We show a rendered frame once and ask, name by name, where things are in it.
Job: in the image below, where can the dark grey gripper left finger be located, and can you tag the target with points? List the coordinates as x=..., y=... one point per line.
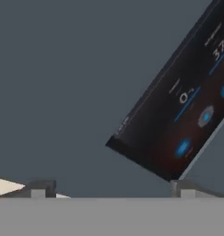
x=39, y=187

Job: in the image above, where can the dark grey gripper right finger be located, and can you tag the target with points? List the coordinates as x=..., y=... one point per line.
x=187, y=189

